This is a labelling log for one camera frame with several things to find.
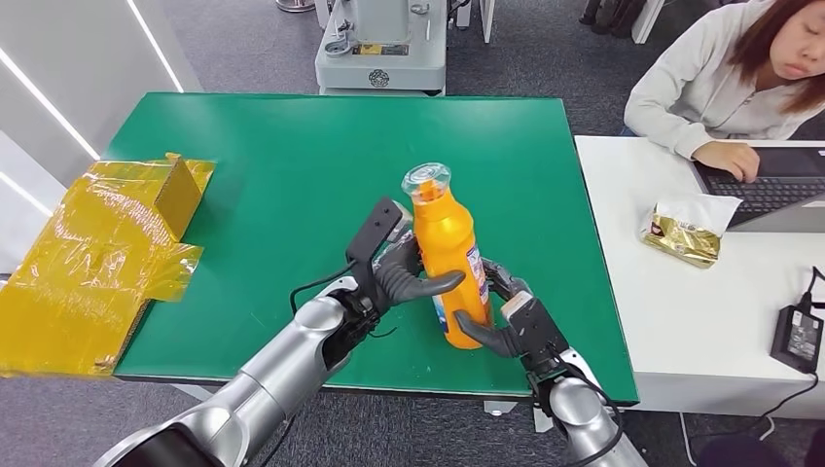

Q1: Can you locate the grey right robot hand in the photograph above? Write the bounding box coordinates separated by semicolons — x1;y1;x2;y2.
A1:
453;257;536;360

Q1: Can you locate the person's hand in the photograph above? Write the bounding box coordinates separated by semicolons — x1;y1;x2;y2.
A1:
691;139;763;184

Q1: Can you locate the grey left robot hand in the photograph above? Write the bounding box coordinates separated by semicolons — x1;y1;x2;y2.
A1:
372;233;467;308

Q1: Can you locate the orange bottle with clear cap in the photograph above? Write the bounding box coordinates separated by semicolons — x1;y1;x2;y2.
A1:
400;162;493;351

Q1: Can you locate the grey laptop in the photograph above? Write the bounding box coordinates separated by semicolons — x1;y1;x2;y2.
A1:
692;146;825;235

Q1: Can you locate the person at laptop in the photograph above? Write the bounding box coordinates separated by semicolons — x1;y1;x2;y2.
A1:
622;0;825;184

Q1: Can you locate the gold snack bag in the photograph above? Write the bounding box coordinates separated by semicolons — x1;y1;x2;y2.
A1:
639;192;744;270

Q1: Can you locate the black power adapter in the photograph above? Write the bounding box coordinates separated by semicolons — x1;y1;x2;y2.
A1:
769;304;825;376

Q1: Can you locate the grey machine stand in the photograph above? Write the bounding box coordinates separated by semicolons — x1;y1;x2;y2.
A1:
313;0;448;97

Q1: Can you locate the yellow taped cardboard box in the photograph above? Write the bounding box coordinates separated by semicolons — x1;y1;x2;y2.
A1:
0;152;218;380

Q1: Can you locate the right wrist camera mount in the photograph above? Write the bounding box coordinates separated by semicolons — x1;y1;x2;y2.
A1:
500;290;572;377

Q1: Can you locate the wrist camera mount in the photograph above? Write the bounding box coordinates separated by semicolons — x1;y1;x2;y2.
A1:
500;290;572;377
344;196;415;305

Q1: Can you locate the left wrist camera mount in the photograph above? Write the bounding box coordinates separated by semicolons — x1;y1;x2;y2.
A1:
344;196;415;305

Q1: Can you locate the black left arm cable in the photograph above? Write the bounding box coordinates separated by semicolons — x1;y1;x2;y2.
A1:
289;263;360;318

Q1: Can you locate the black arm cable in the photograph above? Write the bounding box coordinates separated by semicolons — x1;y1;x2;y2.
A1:
289;263;360;318
558;359;627;467

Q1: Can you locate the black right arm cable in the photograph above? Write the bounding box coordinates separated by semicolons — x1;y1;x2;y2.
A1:
558;359;627;467

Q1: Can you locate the black adapter cable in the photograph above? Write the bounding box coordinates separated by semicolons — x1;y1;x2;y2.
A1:
679;265;825;467

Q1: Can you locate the white wall light strip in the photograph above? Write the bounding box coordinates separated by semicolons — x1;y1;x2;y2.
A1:
0;47;102;162
125;0;186;94

